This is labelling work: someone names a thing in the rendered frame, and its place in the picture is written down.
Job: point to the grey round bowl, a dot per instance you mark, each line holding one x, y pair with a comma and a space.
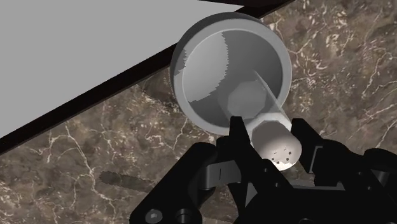
235, 56

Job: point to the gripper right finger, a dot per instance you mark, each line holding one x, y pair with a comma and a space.
341, 161

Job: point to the white salt shaker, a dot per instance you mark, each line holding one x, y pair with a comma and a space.
273, 136

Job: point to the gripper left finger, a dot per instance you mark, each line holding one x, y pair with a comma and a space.
186, 183

